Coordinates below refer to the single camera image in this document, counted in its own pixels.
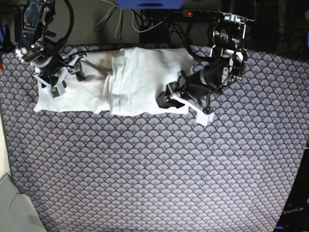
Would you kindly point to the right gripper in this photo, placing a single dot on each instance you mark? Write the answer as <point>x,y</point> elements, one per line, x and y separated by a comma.
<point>48,71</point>

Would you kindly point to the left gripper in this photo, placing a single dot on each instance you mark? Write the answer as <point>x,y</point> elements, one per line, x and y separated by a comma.
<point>193,87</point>

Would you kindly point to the white T-shirt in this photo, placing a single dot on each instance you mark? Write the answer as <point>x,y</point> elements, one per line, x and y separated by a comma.
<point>125,82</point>

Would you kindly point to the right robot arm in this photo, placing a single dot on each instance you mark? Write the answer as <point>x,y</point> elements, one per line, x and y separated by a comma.
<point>35,39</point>

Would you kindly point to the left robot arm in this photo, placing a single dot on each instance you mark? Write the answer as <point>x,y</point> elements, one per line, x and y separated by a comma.
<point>225,65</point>

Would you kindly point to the black adapter box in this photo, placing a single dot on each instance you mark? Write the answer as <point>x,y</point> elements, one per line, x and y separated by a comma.
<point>158,35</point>

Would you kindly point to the black power adapter left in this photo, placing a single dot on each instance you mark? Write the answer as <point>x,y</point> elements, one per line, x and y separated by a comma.
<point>18,25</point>

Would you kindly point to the blue box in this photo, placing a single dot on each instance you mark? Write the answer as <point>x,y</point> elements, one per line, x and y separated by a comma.
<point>150,4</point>

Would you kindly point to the patterned fan-print table cloth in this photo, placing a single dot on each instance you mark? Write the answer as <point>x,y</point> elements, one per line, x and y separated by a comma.
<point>87,172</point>

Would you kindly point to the black power strip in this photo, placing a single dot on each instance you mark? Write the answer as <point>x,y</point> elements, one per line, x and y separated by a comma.
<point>201,14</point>

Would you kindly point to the grey plastic bin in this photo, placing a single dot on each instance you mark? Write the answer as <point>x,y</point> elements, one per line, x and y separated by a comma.
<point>17,213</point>

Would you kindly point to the black OpenArm base plate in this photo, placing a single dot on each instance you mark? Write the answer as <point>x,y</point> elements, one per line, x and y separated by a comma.
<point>295,215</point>

